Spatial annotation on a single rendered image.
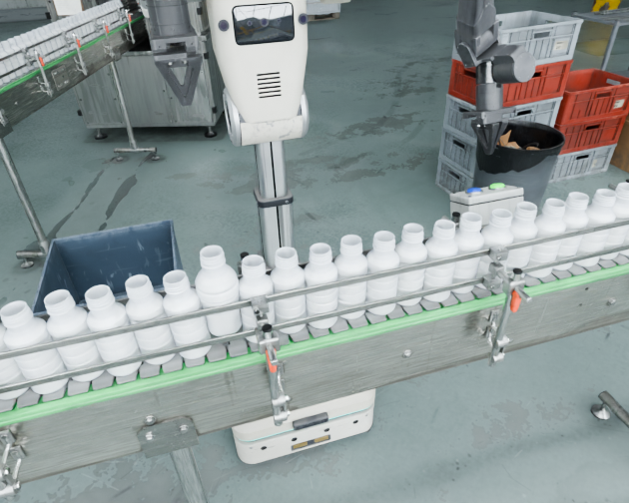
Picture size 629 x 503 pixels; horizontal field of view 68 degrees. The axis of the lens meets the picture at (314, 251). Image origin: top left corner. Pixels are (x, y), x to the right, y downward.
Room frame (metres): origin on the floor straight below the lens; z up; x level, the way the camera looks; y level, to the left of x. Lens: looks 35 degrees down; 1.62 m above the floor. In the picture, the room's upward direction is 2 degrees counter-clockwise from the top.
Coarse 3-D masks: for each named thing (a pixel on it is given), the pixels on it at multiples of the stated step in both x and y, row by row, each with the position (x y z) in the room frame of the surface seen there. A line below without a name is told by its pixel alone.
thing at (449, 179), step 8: (440, 160) 3.05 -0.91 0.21; (440, 168) 3.05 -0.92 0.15; (448, 168) 2.97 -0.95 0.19; (456, 168) 2.90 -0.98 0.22; (440, 176) 3.05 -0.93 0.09; (448, 176) 2.97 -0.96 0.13; (456, 176) 3.15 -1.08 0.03; (464, 176) 2.80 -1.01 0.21; (440, 184) 3.04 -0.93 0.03; (448, 184) 2.96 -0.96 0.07; (456, 184) 2.88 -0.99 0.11; (464, 184) 2.80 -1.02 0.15; (472, 184) 2.73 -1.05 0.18; (448, 192) 2.93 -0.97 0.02; (456, 192) 2.87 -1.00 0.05
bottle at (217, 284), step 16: (208, 256) 0.62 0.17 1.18; (224, 256) 0.61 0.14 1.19; (208, 272) 0.59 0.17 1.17; (224, 272) 0.60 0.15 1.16; (208, 288) 0.58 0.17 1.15; (224, 288) 0.58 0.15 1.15; (208, 304) 0.58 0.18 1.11; (224, 304) 0.58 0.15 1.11; (208, 320) 0.59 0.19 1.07; (224, 320) 0.58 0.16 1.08; (240, 320) 0.60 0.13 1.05
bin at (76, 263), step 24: (72, 240) 1.06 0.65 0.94; (96, 240) 1.07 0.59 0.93; (120, 240) 1.09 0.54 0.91; (144, 240) 1.10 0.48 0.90; (168, 240) 1.12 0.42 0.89; (48, 264) 0.94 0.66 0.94; (72, 264) 1.05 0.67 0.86; (96, 264) 1.07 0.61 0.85; (120, 264) 1.08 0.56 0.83; (144, 264) 1.10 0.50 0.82; (168, 264) 1.12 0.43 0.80; (48, 288) 0.88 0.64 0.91; (72, 288) 1.03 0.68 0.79; (120, 288) 1.08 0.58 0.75
